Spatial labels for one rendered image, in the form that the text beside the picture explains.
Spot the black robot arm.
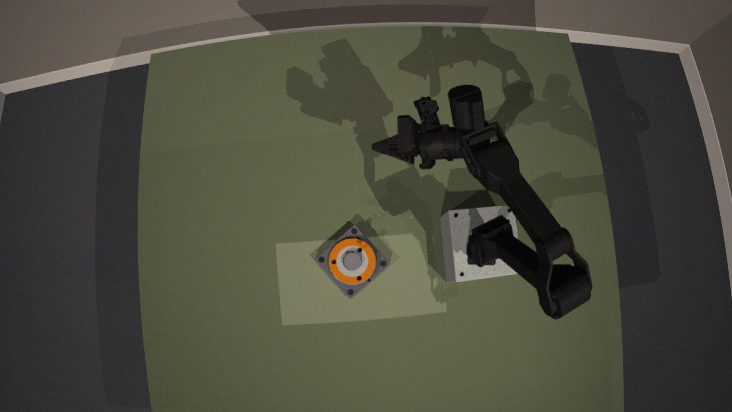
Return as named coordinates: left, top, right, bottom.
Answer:
left=447, top=85, right=592, bottom=320

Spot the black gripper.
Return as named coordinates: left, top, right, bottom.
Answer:
left=372, top=115, right=457, bottom=170

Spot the orange round plate with tab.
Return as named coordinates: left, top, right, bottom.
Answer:
left=328, top=238, right=376, bottom=285

